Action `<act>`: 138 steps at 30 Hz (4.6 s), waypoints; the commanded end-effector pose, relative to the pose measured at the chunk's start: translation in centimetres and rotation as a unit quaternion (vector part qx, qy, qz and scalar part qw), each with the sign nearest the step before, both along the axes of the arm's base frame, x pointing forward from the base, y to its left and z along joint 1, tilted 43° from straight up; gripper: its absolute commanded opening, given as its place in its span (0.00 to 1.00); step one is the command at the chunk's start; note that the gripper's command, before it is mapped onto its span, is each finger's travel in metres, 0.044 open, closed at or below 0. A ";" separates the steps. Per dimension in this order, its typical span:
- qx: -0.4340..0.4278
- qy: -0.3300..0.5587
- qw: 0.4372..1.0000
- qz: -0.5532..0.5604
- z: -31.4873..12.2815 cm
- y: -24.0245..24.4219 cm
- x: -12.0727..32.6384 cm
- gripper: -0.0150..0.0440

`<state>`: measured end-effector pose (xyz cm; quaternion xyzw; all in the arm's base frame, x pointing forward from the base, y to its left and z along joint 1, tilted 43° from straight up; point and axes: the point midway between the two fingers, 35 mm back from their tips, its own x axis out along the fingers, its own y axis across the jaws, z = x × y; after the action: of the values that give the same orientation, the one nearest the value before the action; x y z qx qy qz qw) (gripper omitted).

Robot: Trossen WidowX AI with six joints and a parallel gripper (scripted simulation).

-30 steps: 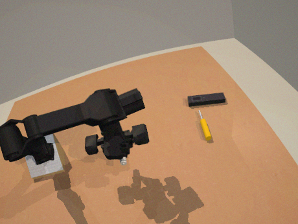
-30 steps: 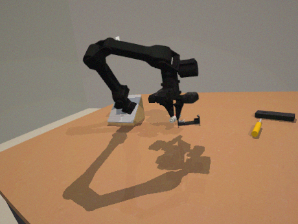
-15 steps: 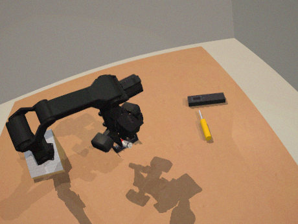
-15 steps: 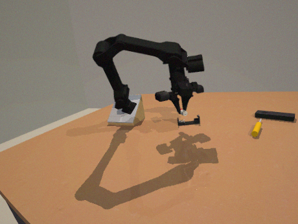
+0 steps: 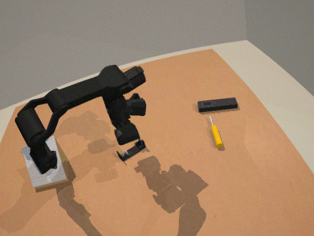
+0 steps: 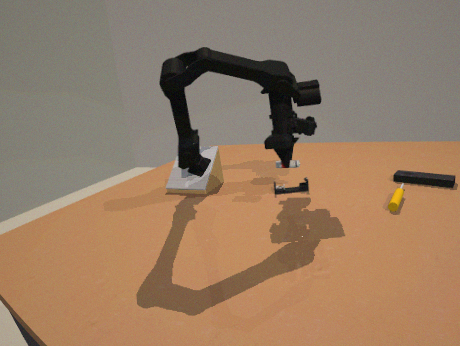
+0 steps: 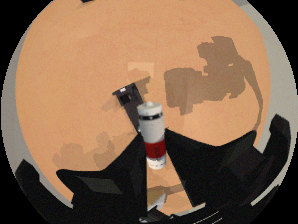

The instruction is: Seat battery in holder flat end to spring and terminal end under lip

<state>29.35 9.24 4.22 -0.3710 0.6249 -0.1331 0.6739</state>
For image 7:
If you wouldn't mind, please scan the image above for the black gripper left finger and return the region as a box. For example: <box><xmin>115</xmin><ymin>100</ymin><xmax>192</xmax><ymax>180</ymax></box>
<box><xmin>56</xmin><ymin>133</ymin><xmax>148</xmax><ymax>218</ymax></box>

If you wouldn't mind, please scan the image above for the white cylindrical battery with red band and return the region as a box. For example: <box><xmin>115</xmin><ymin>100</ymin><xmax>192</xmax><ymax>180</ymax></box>
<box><xmin>137</xmin><ymin>100</ymin><xmax>166</xmax><ymax>169</ymax></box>

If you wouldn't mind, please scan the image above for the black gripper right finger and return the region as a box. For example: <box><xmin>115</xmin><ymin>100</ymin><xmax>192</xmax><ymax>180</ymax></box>
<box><xmin>164</xmin><ymin>128</ymin><xmax>257</xmax><ymax>208</ymax></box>

